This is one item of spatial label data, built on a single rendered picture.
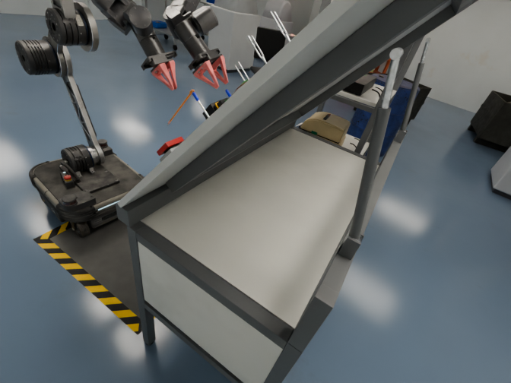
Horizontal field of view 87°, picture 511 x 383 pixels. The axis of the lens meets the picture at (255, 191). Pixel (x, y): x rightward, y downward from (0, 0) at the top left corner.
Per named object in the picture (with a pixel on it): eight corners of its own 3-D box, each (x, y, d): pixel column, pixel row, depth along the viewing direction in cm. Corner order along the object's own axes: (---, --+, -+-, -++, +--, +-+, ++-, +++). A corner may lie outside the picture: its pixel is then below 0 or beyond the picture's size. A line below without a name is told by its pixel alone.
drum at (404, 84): (335, 144, 356) (364, 74, 303) (350, 132, 397) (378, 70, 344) (379, 163, 333) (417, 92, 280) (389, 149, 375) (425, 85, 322)
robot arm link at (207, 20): (176, 37, 89) (163, 11, 82) (204, 18, 90) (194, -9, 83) (192, 54, 84) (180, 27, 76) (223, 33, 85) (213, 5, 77)
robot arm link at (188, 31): (172, 32, 83) (171, 23, 78) (191, 20, 84) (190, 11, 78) (187, 52, 85) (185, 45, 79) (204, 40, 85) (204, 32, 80)
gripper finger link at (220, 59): (237, 75, 87) (220, 49, 85) (225, 80, 82) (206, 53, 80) (224, 87, 91) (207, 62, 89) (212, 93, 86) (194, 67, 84)
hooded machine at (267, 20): (268, 55, 736) (279, -2, 658) (285, 61, 712) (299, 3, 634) (252, 56, 689) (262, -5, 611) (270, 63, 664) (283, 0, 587)
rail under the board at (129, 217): (117, 218, 82) (114, 203, 79) (286, 122, 169) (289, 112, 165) (129, 227, 81) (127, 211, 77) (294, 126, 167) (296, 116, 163)
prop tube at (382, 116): (343, 247, 60) (372, 108, 45) (346, 240, 62) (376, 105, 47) (357, 252, 59) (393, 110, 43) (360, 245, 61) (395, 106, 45)
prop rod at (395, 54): (402, 48, 39) (363, 212, 54) (404, 47, 41) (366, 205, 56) (391, 48, 40) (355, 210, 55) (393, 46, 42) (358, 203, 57)
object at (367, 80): (306, 78, 160) (310, 67, 156) (326, 72, 186) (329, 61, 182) (359, 96, 149) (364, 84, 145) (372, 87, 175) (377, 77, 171)
